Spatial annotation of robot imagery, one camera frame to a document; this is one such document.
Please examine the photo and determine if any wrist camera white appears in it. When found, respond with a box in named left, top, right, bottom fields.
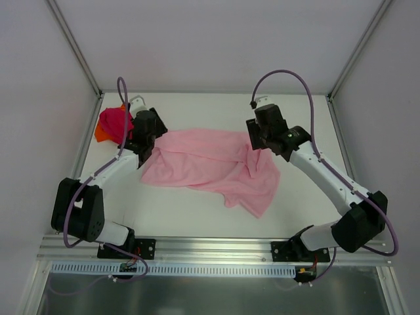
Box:
left=129, top=94, right=147, bottom=116
left=250, top=95, right=273, bottom=110

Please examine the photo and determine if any white slotted cable duct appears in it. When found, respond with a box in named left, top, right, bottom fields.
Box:
left=51, top=261, right=296, bottom=279

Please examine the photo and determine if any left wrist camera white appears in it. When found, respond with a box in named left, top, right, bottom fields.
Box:
left=129, top=94, right=147, bottom=116

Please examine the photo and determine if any orange folded t shirt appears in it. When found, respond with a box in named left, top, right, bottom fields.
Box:
left=94, top=104, right=127, bottom=143

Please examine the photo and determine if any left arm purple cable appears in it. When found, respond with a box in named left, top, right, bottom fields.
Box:
left=62, top=77, right=148, bottom=283

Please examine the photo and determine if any aluminium frame post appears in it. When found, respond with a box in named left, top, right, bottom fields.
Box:
left=45, top=0, right=102, bottom=98
left=327, top=0, right=394, bottom=100

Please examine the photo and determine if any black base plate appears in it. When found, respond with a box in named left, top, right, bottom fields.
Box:
left=270, top=241, right=331, bottom=263
left=96, top=238, right=156, bottom=260

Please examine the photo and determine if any magenta folded t shirt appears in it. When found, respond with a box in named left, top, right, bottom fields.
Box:
left=99, top=106, right=135, bottom=144

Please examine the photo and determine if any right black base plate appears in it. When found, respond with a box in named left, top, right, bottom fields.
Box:
left=270, top=241, right=331, bottom=263

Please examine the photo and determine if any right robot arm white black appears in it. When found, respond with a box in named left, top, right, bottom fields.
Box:
left=246, top=104, right=388, bottom=261

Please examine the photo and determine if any light pink t shirt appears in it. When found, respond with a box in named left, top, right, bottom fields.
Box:
left=141, top=129, right=280, bottom=218

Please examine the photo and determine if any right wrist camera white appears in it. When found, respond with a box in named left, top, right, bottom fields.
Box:
left=250, top=95, right=273, bottom=110

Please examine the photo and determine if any left aluminium frame post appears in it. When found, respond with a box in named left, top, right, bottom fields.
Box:
left=45, top=0, right=102, bottom=98

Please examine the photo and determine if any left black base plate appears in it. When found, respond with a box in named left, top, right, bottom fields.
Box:
left=96, top=238, right=156, bottom=260

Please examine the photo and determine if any aluminium mounting rail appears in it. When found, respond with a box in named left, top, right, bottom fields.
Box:
left=35, top=234, right=394, bottom=266

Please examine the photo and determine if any right aluminium frame post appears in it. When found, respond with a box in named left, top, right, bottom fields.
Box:
left=327, top=0, right=394, bottom=100

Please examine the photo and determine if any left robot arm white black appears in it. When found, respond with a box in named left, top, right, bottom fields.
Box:
left=51, top=108, right=167, bottom=258

